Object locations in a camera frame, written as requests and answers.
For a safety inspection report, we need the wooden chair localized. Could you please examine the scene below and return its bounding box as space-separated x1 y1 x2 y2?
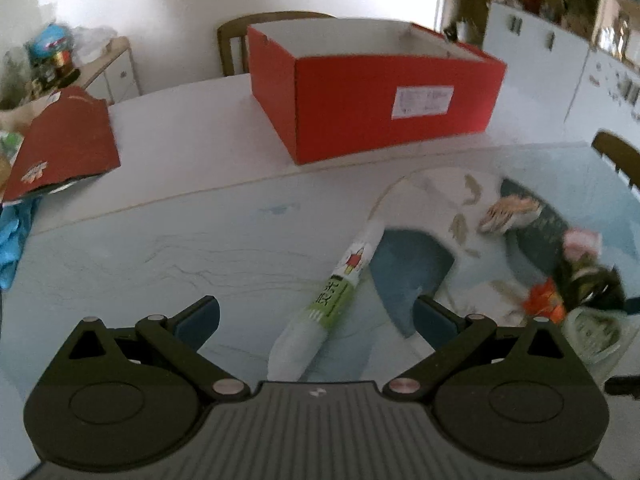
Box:
591 130 640 187
217 10 337 79

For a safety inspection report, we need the orange keychain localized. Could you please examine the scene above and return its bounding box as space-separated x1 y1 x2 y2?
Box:
522 280 569 322

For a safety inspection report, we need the beige bag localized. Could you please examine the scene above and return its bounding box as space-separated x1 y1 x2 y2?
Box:
0 94 57 133

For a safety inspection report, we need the pink cotton swab pack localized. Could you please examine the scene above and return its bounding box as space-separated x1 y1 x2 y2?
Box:
562 229 604 262

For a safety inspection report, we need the red sauce jar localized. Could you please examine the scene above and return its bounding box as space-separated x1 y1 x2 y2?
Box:
50 49 82 85

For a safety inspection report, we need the white sideboard cabinet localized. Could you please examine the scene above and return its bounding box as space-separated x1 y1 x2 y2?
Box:
75 36 142 107

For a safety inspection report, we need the white plastic bag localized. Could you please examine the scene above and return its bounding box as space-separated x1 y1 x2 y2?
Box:
70 25 119 62

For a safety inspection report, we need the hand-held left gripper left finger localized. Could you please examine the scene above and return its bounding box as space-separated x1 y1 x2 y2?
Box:
47 296 251 403

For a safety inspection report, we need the black pouch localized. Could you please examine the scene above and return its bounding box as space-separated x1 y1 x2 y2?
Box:
500 177 626 311

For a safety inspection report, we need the white glue tube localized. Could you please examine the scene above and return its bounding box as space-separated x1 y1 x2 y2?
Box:
267 219 387 382

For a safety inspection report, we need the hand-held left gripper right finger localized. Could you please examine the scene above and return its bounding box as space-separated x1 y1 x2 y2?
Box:
382 296 596 403

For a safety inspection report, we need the red cardboard box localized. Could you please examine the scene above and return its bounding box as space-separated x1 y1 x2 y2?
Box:
246 16 509 166

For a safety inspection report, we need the blue cloth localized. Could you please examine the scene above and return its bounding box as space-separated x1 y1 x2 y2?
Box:
0 197 37 291

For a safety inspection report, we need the white wall cabinet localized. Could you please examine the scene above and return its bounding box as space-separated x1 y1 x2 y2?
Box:
479 0 640 173

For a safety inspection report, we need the blue globe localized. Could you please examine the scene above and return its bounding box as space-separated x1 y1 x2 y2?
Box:
27 22 76 68

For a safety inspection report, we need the striped hair clip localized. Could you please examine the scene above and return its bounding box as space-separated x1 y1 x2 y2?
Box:
477 194 544 234

